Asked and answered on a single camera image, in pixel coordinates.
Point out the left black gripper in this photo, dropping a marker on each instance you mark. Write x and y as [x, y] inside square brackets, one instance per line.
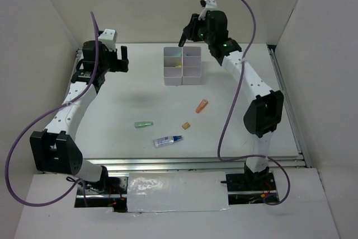
[119, 65]

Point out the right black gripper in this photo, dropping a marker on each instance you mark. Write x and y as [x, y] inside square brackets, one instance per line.
[191, 29]

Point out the clear blue spray bottle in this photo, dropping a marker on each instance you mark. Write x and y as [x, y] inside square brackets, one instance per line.
[167, 141]

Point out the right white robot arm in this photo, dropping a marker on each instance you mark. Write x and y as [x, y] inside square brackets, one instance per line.
[265, 105]

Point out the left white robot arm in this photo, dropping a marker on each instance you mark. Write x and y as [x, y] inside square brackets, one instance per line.
[54, 149]

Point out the right white compartment container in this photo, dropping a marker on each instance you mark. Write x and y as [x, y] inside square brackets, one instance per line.
[191, 66]

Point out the white compartment container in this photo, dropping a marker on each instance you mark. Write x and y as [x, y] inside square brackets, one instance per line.
[172, 76]
[191, 66]

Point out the left white compartment container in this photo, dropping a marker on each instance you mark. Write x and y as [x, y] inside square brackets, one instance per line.
[172, 76]

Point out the green translucent highlighter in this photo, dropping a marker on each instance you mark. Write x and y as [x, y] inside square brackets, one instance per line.
[143, 124]

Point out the small tan eraser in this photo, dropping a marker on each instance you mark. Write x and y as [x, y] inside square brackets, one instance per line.
[186, 125]

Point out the white front cover board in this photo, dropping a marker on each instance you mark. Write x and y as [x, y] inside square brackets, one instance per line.
[177, 192]

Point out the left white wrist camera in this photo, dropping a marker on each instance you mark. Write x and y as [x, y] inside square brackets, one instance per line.
[108, 38]

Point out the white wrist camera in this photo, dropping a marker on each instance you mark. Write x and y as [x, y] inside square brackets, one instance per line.
[108, 38]
[207, 5]

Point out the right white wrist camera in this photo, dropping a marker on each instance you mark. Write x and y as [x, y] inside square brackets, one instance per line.
[207, 5]

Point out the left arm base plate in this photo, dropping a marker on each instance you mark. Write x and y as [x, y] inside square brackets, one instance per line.
[112, 196]

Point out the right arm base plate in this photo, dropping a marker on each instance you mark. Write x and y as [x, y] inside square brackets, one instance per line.
[241, 191]

